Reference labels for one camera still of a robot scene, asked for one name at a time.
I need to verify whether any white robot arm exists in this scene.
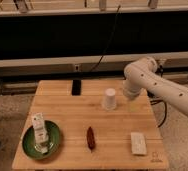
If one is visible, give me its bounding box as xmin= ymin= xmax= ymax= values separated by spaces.
xmin=123 ymin=57 xmax=188 ymax=117

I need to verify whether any white paper cup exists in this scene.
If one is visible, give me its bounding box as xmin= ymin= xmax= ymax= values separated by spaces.
xmin=102 ymin=88 xmax=116 ymax=110

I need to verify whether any black rectangular block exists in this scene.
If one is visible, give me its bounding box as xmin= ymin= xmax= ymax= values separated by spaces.
xmin=71 ymin=80 xmax=81 ymax=96

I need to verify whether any green ceramic plate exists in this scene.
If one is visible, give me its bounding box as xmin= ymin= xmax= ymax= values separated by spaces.
xmin=22 ymin=120 xmax=61 ymax=160

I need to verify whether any black cable near arm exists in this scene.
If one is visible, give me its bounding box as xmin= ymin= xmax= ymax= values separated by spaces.
xmin=149 ymin=97 xmax=168 ymax=129

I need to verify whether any black hanging cable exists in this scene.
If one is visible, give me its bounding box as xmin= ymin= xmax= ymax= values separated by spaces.
xmin=88 ymin=3 xmax=122 ymax=73

